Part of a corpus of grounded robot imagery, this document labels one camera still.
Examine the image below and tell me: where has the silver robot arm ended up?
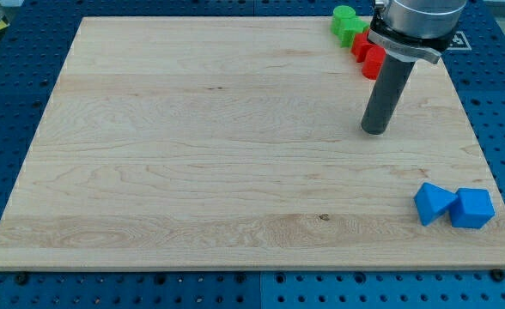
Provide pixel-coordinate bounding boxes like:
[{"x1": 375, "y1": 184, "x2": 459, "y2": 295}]
[{"x1": 368, "y1": 0, "x2": 466, "y2": 64}]

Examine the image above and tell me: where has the wooden board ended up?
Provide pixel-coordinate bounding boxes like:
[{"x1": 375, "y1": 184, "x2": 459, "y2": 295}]
[{"x1": 0, "y1": 17, "x2": 505, "y2": 271}]

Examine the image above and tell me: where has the red star block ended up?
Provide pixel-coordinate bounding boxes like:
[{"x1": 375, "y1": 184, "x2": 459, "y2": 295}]
[{"x1": 350, "y1": 30, "x2": 374, "y2": 63}]

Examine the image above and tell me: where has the red cylinder block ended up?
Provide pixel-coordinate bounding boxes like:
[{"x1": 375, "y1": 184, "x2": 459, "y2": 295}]
[{"x1": 362, "y1": 45, "x2": 386, "y2": 80}]

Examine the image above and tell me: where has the green star block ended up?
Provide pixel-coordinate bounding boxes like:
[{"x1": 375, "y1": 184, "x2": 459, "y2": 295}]
[{"x1": 338, "y1": 16, "x2": 369, "y2": 47}]

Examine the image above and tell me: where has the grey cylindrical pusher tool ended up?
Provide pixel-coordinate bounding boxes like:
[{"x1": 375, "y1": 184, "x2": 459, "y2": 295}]
[{"x1": 361, "y1": 55, "x2": 415, "y2": 135}]

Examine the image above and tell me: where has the green cylinder block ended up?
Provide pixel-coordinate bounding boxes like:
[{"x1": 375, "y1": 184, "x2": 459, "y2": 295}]
[{"x1": 331, "y1": 5, "x2": 356, "y2": 35}]

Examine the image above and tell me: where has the blue triangular block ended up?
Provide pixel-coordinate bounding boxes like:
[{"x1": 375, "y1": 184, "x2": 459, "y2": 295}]
[{"x1": 413, "y1": 182, "x2": 458, "y2": 226}]

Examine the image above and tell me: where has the blue cube block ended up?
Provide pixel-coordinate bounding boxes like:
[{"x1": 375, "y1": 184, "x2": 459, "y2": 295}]
[{"x1": 449, "y1": 188, "x2": 496, "y2": 229}]

